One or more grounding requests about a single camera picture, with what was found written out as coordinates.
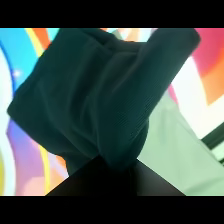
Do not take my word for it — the blue garment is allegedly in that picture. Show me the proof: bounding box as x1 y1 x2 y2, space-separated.
6 27 202 176

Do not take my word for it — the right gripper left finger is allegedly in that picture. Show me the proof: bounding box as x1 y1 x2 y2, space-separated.
46 154 132 197

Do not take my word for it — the white garment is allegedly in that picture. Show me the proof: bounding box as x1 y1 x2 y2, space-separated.
137 94 224 197

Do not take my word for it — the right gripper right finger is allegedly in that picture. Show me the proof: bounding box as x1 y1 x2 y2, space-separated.
130 158 186 197

